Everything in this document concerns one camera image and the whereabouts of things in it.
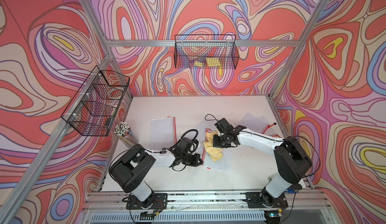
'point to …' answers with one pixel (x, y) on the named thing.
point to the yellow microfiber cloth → (215, 153)
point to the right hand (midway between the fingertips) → (216, 147)
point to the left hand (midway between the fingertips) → (204, 164)
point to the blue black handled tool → (291, 191)
